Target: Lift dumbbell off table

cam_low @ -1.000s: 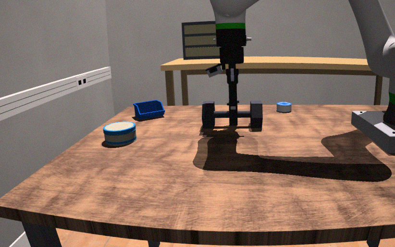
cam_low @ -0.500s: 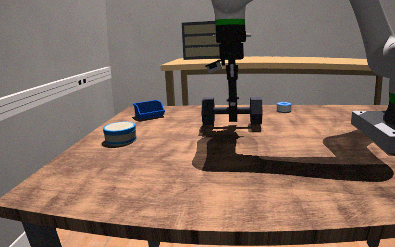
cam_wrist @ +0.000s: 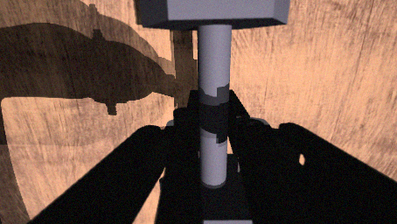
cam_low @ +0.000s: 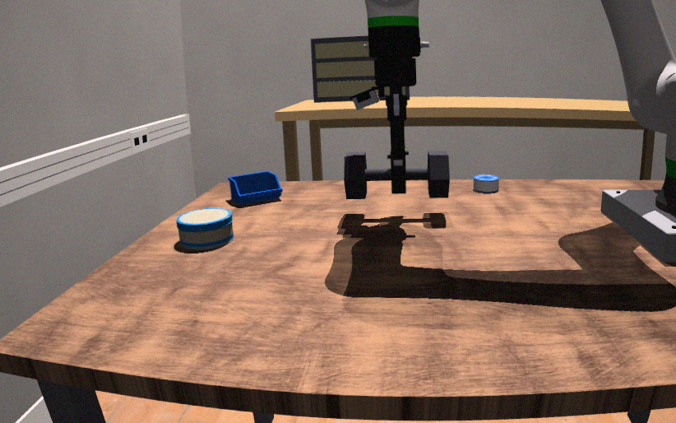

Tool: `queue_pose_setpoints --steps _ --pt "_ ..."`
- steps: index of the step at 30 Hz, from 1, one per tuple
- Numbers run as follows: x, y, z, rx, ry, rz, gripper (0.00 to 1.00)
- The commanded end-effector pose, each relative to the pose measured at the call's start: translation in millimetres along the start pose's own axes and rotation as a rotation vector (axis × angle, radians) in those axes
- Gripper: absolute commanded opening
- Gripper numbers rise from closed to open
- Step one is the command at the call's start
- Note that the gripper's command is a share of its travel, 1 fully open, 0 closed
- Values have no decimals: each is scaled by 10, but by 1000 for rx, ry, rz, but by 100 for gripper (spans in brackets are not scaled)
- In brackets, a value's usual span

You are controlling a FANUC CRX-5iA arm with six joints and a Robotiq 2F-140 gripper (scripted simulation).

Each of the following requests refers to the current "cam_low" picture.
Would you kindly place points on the grey cylinder with blue top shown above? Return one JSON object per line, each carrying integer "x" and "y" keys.
{"x": 486, "y": 183}

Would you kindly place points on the blue stack bin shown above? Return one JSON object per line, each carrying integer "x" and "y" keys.
{"x": 253, "y": 183}

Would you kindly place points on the round blue and grey tin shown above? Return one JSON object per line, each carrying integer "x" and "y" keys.
{"x": 205, "y": 228}

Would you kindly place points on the grey hexagonal dumbbell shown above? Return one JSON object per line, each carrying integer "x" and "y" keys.
{"x": 356, "y": 175}

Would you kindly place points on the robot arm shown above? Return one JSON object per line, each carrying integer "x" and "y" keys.
{"x": 647, "y": 62}

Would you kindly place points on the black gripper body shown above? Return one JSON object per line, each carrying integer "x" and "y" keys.
{"x": 395, "y": 73}

